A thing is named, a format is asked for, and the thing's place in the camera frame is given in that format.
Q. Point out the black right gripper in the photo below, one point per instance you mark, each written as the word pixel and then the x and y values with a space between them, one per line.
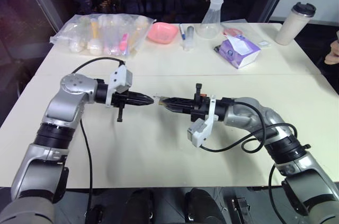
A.
pixel 201 107

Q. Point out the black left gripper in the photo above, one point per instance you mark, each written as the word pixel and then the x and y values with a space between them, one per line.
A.
pixel 121 99

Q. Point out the person's bare hand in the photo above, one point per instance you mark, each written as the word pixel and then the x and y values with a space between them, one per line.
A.
pixel 334 54

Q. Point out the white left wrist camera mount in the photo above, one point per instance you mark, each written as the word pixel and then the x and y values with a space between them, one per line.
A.
pixel 122 77

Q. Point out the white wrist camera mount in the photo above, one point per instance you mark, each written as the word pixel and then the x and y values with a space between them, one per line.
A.
pixel 122 77
pixel 202 128

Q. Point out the clear plastic bag of utensils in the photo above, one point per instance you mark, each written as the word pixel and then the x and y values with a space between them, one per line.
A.
pixel 106 34

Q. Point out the dark rounded shape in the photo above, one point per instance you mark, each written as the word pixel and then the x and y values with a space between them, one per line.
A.
pixel 139 206
pixel 202 206

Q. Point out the pink round lid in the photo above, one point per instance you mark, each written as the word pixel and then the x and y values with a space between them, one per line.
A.
pixel 231 31

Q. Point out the pink plastic bowl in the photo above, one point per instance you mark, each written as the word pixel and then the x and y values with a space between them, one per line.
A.
pixel 162 32

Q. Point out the small silver key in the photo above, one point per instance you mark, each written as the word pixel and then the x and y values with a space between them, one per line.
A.
pixel 156 98

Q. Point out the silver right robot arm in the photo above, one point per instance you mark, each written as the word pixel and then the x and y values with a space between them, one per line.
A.
pixel 267 118

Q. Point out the black bracket under table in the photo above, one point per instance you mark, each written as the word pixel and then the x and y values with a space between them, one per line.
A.
pixel 241 210

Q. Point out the clear plastic syringe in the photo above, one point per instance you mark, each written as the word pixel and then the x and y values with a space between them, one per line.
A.
pixel 188 38

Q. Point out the small white packet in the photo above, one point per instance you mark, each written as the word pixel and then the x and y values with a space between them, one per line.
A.
pixel 265 44

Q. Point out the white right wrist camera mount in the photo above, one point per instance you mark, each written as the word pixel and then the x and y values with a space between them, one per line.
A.
pixel 202 128

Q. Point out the clear conical flask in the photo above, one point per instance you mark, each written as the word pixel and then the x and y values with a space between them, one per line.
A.
pixel 210 26

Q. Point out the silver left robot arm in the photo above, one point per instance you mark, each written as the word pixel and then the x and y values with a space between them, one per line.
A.
pixel 67 102

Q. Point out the purple tissue pack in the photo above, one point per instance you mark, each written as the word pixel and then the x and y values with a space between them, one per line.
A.
pixel 239 52

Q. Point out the cream travel cup black lid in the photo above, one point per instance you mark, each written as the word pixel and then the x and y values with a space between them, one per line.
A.
pixel 290 26

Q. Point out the brass padlock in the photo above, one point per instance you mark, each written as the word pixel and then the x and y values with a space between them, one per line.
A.
pixel 160 102

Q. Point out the white pen with blue cap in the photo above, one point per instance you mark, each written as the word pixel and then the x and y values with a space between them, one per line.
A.
pixel 182 32

